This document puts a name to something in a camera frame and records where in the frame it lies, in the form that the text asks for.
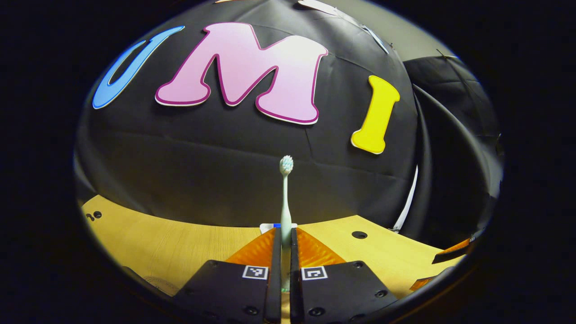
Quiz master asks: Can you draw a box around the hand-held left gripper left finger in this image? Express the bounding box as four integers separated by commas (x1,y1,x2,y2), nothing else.
173,227,282,324

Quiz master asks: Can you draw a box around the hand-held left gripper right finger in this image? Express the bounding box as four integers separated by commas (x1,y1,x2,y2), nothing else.
290,227,399,324

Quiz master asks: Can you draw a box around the white toothpaste tube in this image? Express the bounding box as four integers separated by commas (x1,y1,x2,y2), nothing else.
260,223,298,235

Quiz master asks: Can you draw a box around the light blue toothbrush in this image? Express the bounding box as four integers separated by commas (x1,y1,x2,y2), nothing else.
279,155,294,293

